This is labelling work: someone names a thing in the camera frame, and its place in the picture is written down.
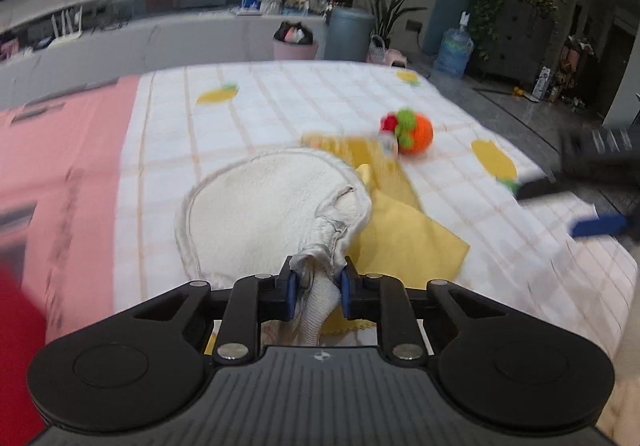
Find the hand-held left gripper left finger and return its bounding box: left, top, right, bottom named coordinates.
left=134, top=256, right=301, bottom=368

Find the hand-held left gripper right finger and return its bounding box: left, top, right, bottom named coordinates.
left=339, top=256, right=507, bottom=368

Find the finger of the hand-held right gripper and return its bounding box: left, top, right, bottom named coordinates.
left=514, top=175, right=568, bottom=201
left=570, top=212, right=640, bottom=241

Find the white cloth mitt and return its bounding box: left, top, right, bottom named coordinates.
left=174, top=148, right=374, bottom=348

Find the yellow cloth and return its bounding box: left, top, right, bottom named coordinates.
left=300, top=131, right=472, bottom=336

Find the orange crochet toy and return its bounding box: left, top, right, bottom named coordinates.
left=377, top=109, right=434, bottom=157

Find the grey cabinet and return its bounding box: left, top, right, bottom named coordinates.
left=470, top=0, right=557, bottom=84

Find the blue water jug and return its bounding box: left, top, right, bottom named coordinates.
left=434, top=12, right=475, bottom=79

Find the checked lemon print tablecloth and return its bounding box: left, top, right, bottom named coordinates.
left=112, top=60, right=640, bottom=432

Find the small woven basket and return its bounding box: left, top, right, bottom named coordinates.
left=367, top=35, right=389, bottom=65

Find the long-leaf potted plant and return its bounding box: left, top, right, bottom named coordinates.
left=349, top=0, right=437, bottom=52

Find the pink trash bin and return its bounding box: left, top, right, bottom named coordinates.
left=272, top=20, right=320, bottom=61

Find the grey trash bin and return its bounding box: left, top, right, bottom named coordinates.
left=325, top=6, right=376, bottom=62

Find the pink sheet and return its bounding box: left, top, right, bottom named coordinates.
left=0, top=74, right=142, bottom=331

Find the red box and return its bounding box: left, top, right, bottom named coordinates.
left=0, top=260, right=52, bottom=446

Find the white marble television bench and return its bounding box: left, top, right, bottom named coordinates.
left=0, top=0, right=332, bottom=89

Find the white router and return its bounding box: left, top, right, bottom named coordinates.
left=49, top=6, right=87, bottom=47

